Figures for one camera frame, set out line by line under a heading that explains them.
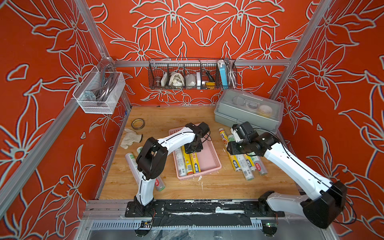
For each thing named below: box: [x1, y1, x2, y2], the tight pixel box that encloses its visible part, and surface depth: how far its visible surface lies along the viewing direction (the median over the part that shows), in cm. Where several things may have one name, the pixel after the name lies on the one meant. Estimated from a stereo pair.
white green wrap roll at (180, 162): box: [174, 146, 187, 177], surface depth 86 cm
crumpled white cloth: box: [120, 128, 142, 149], surface depth 102 cm
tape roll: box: [131, 118, 145, 130], surface depth 112 cm
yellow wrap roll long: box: [181, 145, 194, 176], surface depth 86 cm
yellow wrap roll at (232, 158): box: [218, 127, 242, 172], surface depth 89 cm
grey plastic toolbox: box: [214, 88, 284, 134], surface depth 95 cm
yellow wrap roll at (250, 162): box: [243, 153, 256, 171], surface depth 87 cm
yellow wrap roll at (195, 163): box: [190, 152, 201, 174], surface depth 83 cm
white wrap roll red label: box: [155, 175, 166, 192], surface depth 79 cm
